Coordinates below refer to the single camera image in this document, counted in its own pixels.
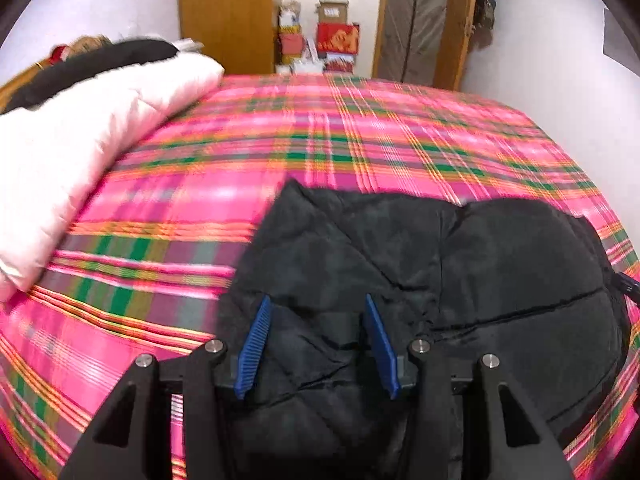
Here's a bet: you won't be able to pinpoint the grey door curtain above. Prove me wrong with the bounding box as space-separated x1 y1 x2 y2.
386 0 451 86

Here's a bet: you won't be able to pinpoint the hanging bags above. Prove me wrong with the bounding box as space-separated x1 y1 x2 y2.
472 0 497 50

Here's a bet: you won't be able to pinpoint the wooden door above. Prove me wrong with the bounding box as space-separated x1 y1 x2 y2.
179 0 284 76

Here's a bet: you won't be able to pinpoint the black puffer jacket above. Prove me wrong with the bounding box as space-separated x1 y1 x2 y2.
216 178 632 480

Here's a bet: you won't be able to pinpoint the stack of colourful packages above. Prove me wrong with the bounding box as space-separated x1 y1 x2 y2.
276 0 307 67

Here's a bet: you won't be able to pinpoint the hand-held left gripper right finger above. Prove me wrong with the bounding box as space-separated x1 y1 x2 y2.
362 294 576 480

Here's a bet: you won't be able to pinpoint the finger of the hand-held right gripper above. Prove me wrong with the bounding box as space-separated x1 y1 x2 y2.
616 271 640 305

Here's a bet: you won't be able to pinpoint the cardboard box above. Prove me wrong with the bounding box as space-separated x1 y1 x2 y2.
317 1 351 25

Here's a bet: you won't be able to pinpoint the pink plaid bed sheet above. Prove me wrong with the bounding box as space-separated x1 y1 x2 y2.
0 72 640 480

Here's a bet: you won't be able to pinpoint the brown plush item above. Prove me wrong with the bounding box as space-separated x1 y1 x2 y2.
50 35 115 66

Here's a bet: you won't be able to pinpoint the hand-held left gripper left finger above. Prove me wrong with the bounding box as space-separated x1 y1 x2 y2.
60 294 273 480

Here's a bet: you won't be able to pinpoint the black cloth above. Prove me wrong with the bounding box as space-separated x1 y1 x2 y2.
0 39 181 113

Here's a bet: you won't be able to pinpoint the white carrier bag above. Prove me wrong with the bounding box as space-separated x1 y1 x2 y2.
291 57 325 76

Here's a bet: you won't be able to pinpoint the red gift box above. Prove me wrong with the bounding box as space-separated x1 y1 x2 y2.
316 22 361 56

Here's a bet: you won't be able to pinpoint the pale pink duvet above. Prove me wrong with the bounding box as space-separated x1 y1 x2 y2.
0 52 224 303

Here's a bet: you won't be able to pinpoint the grey wall panel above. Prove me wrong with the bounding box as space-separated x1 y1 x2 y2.
602 7 632 62

